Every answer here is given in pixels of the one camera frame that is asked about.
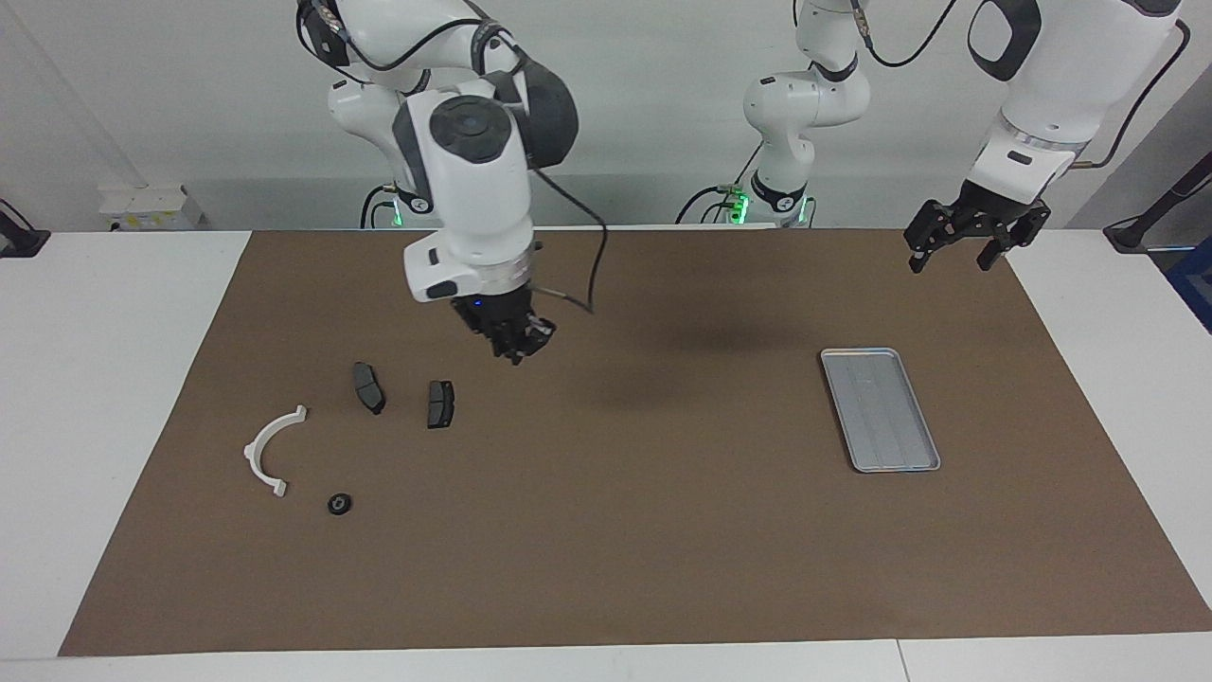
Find silver metal tray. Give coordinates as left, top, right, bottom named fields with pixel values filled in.
left=820, top=347, right=942, bottom=474

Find curved dark brake pad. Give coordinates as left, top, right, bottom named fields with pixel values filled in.
left=350, top=361, right=387, bottom=417

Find brown table mat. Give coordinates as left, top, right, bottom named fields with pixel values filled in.
left=59, top=227, right=1212, bottom=657

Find blue box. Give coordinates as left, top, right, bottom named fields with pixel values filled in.
left=1167, top=237, right=1212, bottom=332

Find black table clamp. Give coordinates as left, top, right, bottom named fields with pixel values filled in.
left=0, top=197, right=51, bottom=259

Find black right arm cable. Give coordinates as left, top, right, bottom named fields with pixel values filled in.
left=301, top=0, right=608, bottom=315

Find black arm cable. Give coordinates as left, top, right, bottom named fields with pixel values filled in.
left=850, top=0, right=1190, bottom=171
left=301, top=0, right=608, bottom=315

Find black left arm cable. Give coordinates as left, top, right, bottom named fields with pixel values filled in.
left=850, top=0, right=1190, bottom=171

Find black right base cables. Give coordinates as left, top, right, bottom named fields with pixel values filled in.
left=359, top=183, right=401, bottom=229

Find black base cables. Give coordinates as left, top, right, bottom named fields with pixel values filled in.
left=675, top=142, right=764, bottom=225
left=359, top=183, right=401, bottom=229

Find black left base cables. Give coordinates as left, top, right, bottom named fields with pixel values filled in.
left=675, top=142, right=764, bottom=225

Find white curved plastic bracket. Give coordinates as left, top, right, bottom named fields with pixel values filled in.
left=243, top=404, right=309, bottom=498

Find white wall socket box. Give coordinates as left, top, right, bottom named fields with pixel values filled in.
left=99, top=185, right=205, bottom=231

